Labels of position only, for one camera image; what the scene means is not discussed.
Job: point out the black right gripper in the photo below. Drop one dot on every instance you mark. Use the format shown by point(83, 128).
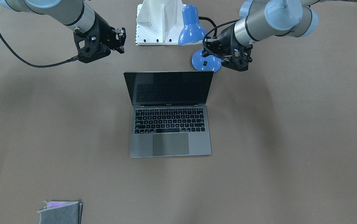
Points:
point(104, 31)

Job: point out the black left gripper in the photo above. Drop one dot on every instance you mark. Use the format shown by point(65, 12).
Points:
point(227, 35)

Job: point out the grey laptop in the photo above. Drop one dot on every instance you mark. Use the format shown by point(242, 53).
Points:
point(169, 115)

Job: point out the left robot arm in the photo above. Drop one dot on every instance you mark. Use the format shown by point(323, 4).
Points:
point(259, 19)

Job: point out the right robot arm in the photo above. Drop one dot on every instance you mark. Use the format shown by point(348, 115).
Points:
point(70, 13)

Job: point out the blue desk lamp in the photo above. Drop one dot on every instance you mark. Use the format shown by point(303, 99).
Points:
point(193, 33)

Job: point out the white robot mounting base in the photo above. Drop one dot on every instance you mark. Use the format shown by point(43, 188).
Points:
point(159, 22)

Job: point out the purple cloth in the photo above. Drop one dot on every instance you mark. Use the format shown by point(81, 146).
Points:
point(52, 204)

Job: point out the grey folded cloth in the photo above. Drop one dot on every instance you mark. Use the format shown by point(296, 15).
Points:
point(68, 214)

